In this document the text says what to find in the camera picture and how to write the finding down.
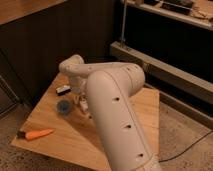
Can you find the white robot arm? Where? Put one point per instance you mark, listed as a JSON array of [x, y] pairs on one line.
[[108, 88]]

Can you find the metal rail base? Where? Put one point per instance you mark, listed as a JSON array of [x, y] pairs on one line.
[[184, 81]]

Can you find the orange toy carrot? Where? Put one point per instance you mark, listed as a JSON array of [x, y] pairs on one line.
[[31, 135]]

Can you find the wooden counter top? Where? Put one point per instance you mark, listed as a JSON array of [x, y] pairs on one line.
[[11, 10]]

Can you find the metal vertical pole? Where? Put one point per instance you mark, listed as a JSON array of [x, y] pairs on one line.
[[123, 24]]

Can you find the blue round cup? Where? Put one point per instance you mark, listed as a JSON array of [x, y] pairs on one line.
[[63, 107]]

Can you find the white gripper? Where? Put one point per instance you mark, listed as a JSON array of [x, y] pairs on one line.
[[78, 86]]

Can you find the wooden shelf with clutter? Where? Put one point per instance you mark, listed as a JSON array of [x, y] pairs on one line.
[[194, 12]]

